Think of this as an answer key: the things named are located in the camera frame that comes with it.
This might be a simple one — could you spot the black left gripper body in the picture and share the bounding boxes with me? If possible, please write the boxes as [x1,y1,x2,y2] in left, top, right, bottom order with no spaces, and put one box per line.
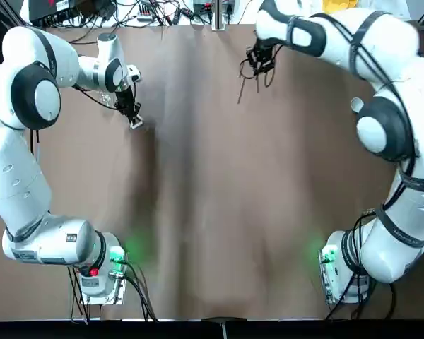
[113,86,135,109]

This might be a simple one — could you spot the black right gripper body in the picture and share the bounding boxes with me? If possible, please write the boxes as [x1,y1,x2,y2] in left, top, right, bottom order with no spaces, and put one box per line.
[247,38,280,70]

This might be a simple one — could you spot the black metal tripod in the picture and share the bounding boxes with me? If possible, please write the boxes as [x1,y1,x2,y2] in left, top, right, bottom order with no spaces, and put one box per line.
[237,58,276,105]

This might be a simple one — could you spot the yellow plastic basket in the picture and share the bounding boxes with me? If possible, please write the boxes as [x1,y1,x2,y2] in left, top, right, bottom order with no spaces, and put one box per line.
[321,0,356,11]

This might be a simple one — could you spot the black electronics box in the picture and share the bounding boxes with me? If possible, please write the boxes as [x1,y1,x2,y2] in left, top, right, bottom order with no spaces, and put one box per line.
[28,0,91,26]

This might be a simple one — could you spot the silver metal post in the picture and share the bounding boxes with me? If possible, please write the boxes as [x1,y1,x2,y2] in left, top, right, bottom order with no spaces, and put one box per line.
[211,0,229,31]

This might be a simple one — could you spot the black cable tangle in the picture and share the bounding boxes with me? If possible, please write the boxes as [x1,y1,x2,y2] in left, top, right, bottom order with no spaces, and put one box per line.
[66,0,213,45]

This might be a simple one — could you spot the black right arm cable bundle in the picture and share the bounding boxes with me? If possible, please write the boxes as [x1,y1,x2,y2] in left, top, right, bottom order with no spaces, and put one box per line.
[317,10,422,227]

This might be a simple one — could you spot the black left base cables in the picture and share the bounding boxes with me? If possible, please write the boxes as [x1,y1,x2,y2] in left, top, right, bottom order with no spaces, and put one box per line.
[67,259,158,323]

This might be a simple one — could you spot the black base cables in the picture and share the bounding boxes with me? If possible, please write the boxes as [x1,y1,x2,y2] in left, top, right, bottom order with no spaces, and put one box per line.
[67,259,158,323]
[323,211,399,321]

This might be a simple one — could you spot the black right base cables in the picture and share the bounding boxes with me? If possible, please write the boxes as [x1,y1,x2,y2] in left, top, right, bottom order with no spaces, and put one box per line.
[323,211,399,321]

